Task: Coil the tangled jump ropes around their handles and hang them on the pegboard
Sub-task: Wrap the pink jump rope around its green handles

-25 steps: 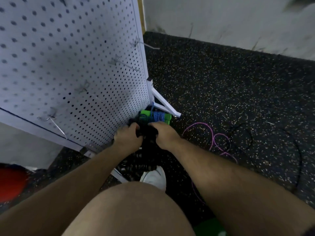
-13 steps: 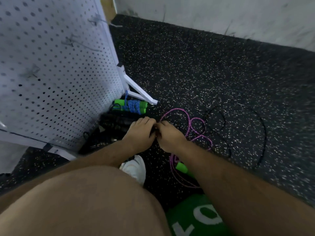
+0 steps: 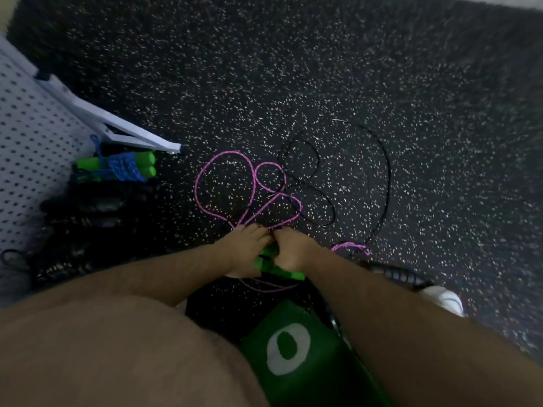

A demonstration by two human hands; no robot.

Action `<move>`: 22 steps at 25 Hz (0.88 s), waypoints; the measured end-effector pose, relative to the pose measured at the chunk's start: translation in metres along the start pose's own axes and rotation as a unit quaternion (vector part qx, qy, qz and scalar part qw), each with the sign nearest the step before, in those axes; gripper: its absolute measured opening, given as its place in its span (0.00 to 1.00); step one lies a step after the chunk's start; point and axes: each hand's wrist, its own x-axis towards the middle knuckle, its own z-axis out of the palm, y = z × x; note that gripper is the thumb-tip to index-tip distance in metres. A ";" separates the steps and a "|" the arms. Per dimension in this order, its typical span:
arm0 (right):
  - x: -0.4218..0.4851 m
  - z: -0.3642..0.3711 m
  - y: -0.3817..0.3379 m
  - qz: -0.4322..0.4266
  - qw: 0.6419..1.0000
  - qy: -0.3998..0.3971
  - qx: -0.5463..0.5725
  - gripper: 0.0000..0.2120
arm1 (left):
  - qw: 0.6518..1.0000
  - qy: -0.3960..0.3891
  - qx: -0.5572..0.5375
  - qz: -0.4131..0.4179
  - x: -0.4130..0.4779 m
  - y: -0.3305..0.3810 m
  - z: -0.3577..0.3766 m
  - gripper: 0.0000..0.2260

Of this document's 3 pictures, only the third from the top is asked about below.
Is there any person's left hand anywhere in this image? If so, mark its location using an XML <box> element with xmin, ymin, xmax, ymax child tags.
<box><xmin>212</xmin><ymin>223</ymin><xmax>274</xmax><ymax>280</ymax></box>

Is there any person's right hand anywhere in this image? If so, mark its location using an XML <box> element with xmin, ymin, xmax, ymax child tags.
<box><xmin>271</xmin><ymin>227</ymin><xmax>325</xmax><ymax>276</ymax></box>

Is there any pink green-handled jump rope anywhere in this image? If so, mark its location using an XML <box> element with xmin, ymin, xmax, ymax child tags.
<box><xmin>193</xmin><ymin>150</ymin><xmax>374</xmax><ymax>295</ymax></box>

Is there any black foam-handled jump rope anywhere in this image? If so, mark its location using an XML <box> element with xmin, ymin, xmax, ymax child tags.
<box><xmin>277</xmin><ymin>120</ymin><xmax>436</xmax><ymax>293</ymax></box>

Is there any blue green-handled jump rope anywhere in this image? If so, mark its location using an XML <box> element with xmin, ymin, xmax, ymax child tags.
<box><xmin>74</xmin><ymin>150</ymin><xmax>159</xmax><ymax>184</ymax></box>

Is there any pile of black ropes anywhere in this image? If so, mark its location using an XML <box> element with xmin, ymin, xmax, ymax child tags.
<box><xmin>0</xmin><ymin>180</ymin><xmax>161</xmax><ymax>292</ymax></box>

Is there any white pegboard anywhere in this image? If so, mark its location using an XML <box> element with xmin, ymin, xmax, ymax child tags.
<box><xmin>0</xmin><ymin>36</ymin><xmax>105</xmax><ymax>304</ymax></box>

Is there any person's right forearm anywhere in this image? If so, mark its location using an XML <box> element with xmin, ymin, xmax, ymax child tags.
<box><xmin>299</xmin><ymin>248</ymin><xmax>543</xmax><ymax>407</ymax></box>

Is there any person's left leg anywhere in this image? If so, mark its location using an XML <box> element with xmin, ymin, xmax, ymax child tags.
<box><xmin>0</xmin><ymin>292</ymin><xmax>271</xmax><ymax>407</ymax></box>

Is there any white pegboard stand foot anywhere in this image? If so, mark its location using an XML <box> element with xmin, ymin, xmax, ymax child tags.
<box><xmin>34</xmin><ymin>72</ymin><xmax>183</xmax><ymax>156</ymax></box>

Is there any white right shoe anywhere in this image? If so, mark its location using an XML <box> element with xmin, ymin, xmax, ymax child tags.
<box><xmin>421</xmin><ymin>285</ymin><xmax>467</xmax><ymax>318</ymax></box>

